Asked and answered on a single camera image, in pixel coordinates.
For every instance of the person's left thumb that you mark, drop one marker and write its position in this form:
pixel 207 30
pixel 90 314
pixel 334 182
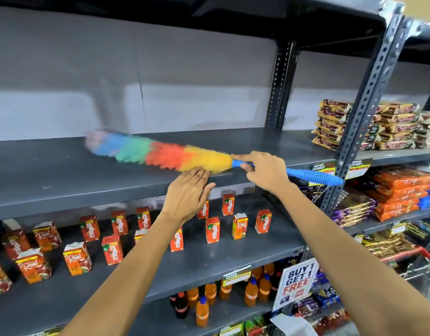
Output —
pixel 207 193

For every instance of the stack of orange packets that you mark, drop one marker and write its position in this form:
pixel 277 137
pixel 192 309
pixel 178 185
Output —
pixel 400 194

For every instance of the stack of dark packets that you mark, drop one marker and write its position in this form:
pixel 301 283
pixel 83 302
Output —
pixel 311 192

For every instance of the green snack packets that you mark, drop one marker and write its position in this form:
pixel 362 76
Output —
pixel 256 327

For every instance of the person's left hand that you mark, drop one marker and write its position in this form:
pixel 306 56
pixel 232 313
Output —
pixel 185 197

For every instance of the stack of brown noodle packets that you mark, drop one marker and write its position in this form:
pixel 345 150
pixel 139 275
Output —
pixel 330 124

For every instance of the grey perforated rack upright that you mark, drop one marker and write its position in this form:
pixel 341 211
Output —
pixel 370 87

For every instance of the pile of dark chocolate bars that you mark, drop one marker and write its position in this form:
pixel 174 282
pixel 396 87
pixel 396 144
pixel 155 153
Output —
pixel 320 304

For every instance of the person's right thumb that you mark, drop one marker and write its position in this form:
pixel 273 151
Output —
pixel 252 175

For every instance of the dark perforated rack upright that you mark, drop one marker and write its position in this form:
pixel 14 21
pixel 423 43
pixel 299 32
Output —
pixel 281 83

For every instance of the white paper sheet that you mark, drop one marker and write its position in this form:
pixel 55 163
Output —
pixel 292 326

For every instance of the stack of purple packets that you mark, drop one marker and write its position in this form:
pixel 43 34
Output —
pixel 353 208

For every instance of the person's right hand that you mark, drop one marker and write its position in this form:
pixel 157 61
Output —
pixel 269 173

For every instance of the row of orange drink bottles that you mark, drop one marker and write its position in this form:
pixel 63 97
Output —
pixel 250 293

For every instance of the group of white-topped juice cartons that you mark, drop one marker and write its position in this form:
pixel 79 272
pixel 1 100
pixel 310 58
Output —
pixel 34 266

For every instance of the stack of yellow-brown noodle packets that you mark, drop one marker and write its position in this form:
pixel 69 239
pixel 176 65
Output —
pixel 397 126

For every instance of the wide grey metal shelving rack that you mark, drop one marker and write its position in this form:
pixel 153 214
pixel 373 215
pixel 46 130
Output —
pixel 60 178

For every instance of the white promotional sign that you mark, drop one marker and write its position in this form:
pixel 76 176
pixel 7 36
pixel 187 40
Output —
pixel 295 283

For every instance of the person's left forearm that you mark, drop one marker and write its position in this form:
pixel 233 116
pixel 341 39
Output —
pixel 130 279

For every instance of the narrow grey metal shelving rack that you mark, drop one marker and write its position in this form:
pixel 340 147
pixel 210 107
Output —
pixel 393 153

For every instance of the stack of pale noodle packets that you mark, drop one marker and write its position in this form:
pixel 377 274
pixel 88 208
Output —
pixel 428 131

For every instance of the person's right forearm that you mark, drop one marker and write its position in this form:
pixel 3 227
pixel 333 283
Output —
pixel 348 262

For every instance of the group of red juice cartons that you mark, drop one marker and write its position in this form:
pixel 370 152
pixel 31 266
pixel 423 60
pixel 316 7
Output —
pixel 213 230

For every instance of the dark cola bottle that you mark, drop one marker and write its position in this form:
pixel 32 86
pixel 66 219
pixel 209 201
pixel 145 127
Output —
pixel 181 306
pixel 173 300

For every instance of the stack of gold black packets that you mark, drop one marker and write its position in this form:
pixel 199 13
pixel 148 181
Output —
pixel 384 243

